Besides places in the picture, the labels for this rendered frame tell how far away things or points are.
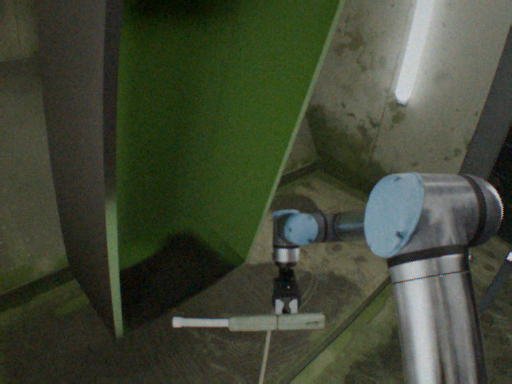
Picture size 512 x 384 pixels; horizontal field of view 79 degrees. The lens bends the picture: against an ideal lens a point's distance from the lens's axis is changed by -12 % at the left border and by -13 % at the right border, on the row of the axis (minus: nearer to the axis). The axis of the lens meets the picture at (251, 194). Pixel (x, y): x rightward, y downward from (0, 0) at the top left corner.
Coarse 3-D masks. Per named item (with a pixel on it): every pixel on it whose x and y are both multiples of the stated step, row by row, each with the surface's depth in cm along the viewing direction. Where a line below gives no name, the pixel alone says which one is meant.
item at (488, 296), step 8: (504, 264) 138; (504, 272) 138; (496, 280) 142; (504, 280) 139; (488, 288) 146; (496, 288) 143; (488, 296) 147; (480, 304) 151; (488, 304) 148; (480, 312) 152
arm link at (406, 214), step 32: (384, 192) 47; (416, 192) 43; (448, 192) 44; (480, 192) 45; (384, 224) 46; (416, 224) 42; (448, 224) 42; (480, 224) 44; (384, 256) 46; (416, 256) 42; (448, 256) 41; (416, 288) 42; (448, 288) 40; (416, 320) 41; (448, 320) 38; (416, 352) 40; (448, 352) 37; (480, 352) 37
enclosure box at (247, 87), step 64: (64, 0) 51; (128, 0) 77; (192, 0) 89; (256, 0) 96; (320, 0) 83; (64, 64) 59; (128, 64) 88; (192, 64) 104; (256, 64) 105; (320, 64) 89; (64, 128) 70; (128, 128) 102; (192, 128) 122; (256, 128) 114; (64, 192) 87; (128, 192) 119; (192, 192) 147; (256, 192) 124; (128, 256) 130; (192, 256) 138; (128, 320) 111
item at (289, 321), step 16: (176, 320) 106; (192, 320) 107; (208, 320) 107; (224, 320) 107; (240, 320) 106; (256, 320) 107; (272, 320) 107; (288, 320) 107; (304, 320) 107; (320, 320) 108
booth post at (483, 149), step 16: (496, 80) 181; (496, 96) 184; (496, 112) 187; (480, 128) 197; (496, 128) 190; (480, 144) 200; (496, 144) 193; (464, 160) 211; (480, 160) 203; (480, 176) 206
